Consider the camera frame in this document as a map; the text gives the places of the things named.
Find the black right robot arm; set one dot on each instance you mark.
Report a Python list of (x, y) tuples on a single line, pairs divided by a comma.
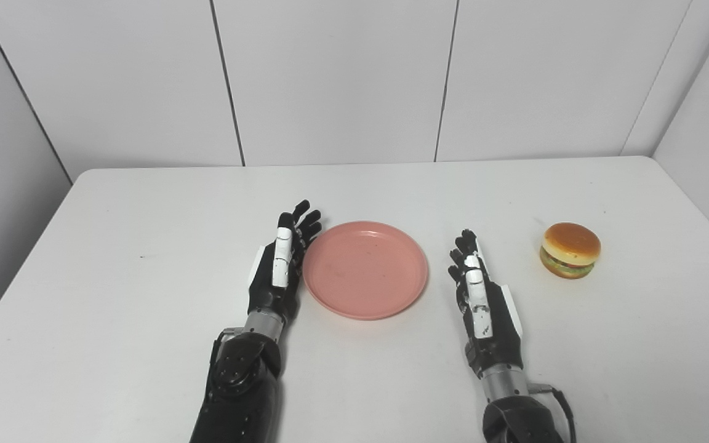
[(517, 409)]

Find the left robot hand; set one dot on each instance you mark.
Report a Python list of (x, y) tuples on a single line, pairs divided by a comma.
[(274, 280)]

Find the toy hamburger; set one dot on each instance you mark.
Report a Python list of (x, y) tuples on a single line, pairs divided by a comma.
[(570, 250)]

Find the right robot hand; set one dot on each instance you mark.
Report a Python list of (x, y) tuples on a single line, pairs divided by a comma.
[(490, 314)]

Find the pink round plate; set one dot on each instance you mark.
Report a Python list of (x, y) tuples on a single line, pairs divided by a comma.
[(365, 271)]

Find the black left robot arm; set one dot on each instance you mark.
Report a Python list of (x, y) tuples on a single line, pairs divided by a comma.
[(244, 387)]

